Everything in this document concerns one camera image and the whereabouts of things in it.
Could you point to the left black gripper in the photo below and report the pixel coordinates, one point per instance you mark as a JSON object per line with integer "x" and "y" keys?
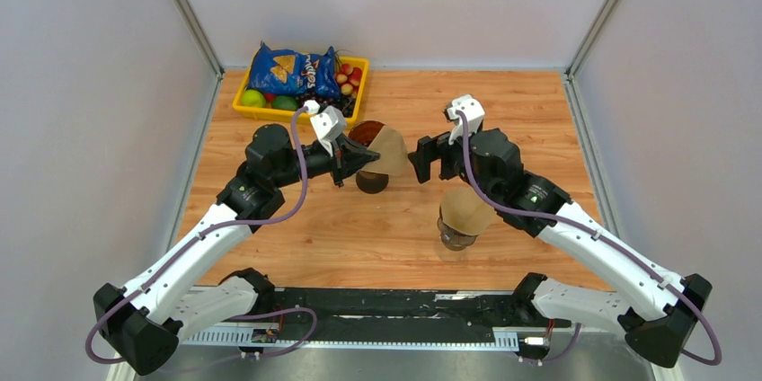
{"x": 344, "y": 162}

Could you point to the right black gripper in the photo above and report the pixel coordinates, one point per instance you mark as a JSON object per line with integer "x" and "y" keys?
{"x": 429, "y": 149}

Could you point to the brown amber dripper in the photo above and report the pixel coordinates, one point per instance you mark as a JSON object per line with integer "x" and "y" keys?
{"x": 364, "y": 133}

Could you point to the paper coffee filter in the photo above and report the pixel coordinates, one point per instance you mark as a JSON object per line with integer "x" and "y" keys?
{"x": 464, "y": 211}

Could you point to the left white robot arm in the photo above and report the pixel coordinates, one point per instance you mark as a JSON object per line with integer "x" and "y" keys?
{"x": 208, "y": 235}

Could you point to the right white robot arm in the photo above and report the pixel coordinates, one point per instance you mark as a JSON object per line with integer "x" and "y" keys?
{"x": 595, "y": 235}

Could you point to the clear glass dripper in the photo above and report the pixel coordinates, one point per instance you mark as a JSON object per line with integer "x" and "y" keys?
{"x": 452, "y": 239}

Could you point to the dark grape bunch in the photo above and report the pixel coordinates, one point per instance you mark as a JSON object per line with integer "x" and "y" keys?
{"x": 343, "y": 103}

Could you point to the red apples pile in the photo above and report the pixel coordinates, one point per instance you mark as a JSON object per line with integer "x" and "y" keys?
{"x": 348, "y": 78}

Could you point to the green avocado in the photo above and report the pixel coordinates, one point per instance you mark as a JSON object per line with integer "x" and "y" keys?
{"x": 284, "y": 103}

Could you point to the green lime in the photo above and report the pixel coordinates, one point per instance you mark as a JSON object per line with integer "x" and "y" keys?
{"x": 253, "y": 98}

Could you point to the blue chips bag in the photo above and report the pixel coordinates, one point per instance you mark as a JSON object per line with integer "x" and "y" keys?
{"x": 291, "y": 73}

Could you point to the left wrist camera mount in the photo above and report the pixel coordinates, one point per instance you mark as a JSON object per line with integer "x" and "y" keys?
{"x": 328, "y": 123}

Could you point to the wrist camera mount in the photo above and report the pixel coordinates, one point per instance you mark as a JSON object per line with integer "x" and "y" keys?
{"x": 328, "y": 123}
{"x": 467, "y": 114}

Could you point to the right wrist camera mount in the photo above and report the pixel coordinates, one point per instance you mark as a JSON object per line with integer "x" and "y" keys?
{"x": 467, "y": 114}

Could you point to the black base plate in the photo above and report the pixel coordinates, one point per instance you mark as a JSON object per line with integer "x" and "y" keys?
{"x": 400, "y": 316}

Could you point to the aluminium frame rail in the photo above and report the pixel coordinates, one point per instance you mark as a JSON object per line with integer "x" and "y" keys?
{"x": 146, "y": 324}

